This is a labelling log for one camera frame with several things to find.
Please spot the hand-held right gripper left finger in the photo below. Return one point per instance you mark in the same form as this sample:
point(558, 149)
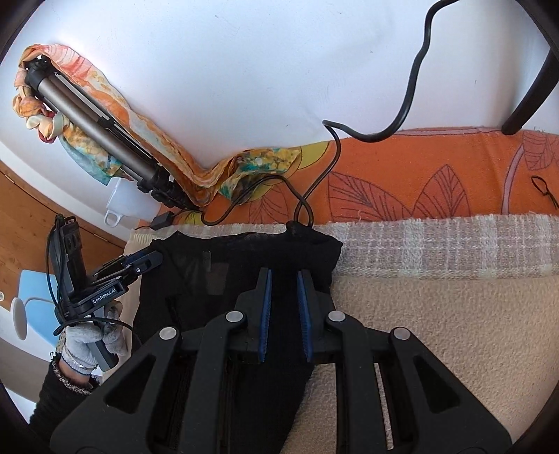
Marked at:
point(264, 314)

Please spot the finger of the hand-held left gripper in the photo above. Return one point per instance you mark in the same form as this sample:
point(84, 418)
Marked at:
point(146, 262)

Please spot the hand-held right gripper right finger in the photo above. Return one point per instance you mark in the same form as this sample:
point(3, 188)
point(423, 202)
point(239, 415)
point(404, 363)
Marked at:
point(304, 314)

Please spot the black t-shirt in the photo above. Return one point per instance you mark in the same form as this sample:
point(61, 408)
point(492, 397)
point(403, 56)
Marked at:
point(209, 270)

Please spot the person's left forearm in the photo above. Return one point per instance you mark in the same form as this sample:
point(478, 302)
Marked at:
point(56, 397)

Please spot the person's left hand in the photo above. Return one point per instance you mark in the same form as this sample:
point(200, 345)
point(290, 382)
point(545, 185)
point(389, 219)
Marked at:
point(78, 345)

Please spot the blue chair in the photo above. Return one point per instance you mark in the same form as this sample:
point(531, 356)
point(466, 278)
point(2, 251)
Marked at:
point(39, 283)

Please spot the white mug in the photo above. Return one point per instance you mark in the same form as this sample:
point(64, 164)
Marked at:
point(126, 201)

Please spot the white clip lamp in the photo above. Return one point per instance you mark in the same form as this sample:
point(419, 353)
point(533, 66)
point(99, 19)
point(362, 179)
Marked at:
point(19, 318)

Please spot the beige blanket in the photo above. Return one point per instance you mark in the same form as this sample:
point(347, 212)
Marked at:
point(436, 297)

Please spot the colourful orange scarf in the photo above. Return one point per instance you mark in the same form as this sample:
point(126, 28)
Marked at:
point(144, 126)

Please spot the folded silver tripod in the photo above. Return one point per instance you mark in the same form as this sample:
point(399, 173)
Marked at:
point(87, 118)

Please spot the orange leaf-print bedsheet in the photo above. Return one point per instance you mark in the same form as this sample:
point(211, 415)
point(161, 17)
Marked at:
point(458, 157)

